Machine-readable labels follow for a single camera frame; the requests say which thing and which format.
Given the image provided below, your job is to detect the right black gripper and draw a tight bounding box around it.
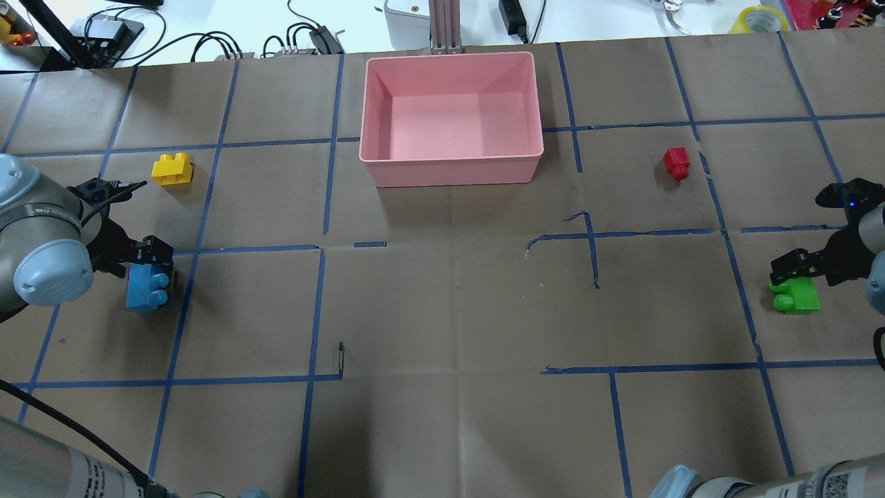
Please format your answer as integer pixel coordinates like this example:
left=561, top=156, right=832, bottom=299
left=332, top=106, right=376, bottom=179
left=770, top=225, right=878, bottom=286

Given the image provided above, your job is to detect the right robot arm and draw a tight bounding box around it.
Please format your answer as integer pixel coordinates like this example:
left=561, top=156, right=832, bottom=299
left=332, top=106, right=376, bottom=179
left=651, top=204, right=883, bottom=497

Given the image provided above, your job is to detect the grey usb hub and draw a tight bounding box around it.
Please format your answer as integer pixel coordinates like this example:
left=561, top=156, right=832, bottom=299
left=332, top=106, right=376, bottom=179
left=213, top=51, right=256, bottom=61
left=268, top=47, right=322, bottom=59

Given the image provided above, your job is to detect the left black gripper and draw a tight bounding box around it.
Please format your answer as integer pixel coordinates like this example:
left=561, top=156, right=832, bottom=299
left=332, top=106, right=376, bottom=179
left=84, top=212, right=174, bottom=277

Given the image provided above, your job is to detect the aluminium frame post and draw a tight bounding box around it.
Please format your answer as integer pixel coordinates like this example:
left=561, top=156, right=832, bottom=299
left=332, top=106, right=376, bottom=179
left=429, top=0, right=463, bottom=55

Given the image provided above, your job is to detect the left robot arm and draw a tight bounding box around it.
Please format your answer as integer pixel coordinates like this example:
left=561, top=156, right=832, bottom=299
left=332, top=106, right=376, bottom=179
left=1, top=154, right=175, bottom=497

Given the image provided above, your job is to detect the pink plastic box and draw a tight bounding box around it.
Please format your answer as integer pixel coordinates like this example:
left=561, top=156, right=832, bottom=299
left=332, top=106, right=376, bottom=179
left=358, top=51, right=544, bottom=188

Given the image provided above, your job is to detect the wrist camera on right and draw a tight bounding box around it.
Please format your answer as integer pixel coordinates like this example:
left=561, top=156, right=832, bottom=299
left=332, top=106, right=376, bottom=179
left=814, top=178, right=884, bottom=215

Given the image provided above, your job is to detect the red plastic tray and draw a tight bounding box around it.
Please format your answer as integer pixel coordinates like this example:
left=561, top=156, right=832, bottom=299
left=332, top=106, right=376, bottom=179
left=780, top=0, right=885, bottom=31

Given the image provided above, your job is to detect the green toy block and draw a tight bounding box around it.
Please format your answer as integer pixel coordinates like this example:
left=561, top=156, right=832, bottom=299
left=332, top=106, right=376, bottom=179
left=767, top=277, right=821, bottom=315

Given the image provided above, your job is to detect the yellow tape roll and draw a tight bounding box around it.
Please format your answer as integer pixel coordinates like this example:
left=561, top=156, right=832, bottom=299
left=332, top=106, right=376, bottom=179
left=728, top=5, right=790, bottom=34

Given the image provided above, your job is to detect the yellow toy block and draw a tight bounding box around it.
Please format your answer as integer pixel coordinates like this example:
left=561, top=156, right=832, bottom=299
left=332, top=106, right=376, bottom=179
left=151, top=152, right=194, bottom=186

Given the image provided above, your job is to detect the white box device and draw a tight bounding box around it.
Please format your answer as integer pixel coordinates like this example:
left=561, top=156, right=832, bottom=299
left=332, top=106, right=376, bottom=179
left=382, top=1, right=431, bottom=50

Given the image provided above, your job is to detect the red toy block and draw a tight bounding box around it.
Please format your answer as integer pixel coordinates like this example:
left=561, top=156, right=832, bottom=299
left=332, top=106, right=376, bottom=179
left=662, top=147, right=690, bottom=182

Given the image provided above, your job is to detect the black power adapter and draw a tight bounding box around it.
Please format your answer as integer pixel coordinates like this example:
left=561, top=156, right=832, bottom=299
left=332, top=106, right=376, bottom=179
left=498, top=0, right=528, bottom=42

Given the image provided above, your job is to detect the blue toy block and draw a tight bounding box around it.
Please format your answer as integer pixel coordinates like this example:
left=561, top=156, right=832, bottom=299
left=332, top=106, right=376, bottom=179
left=126, top=264, right=173, bottom=313

